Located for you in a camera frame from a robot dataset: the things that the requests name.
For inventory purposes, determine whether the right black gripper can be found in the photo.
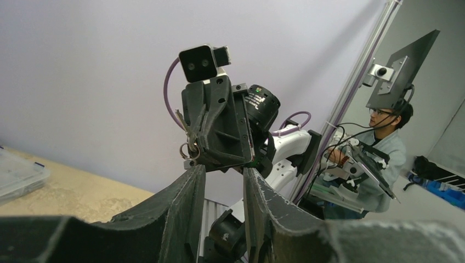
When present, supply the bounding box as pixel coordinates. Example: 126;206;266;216
181;75;254;171

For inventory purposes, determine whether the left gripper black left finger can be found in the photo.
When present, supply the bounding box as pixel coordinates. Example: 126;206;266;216
1;165;206;262

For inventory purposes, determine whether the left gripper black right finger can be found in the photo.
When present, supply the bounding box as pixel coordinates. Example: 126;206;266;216
243;168;464;262

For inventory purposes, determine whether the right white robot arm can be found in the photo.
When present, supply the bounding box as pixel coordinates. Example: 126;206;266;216
176;76;324;262

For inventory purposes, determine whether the seated person with glasses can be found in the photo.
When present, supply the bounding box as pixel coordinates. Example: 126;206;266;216
319;100;415;220

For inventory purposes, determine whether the clear plastic organizer box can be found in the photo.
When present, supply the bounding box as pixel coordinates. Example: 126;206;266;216
1;147;50;205

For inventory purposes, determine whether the overhead webcam on plate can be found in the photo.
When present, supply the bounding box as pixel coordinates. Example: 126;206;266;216
362;30;440;108

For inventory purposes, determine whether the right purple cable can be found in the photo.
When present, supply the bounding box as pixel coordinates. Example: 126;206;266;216
163;57;313;137

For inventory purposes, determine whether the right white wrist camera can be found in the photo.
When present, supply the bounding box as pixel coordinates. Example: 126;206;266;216
178;44;231;83

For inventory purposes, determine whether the aluminium frame post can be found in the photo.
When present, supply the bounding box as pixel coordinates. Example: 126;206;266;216
291;1;403;204

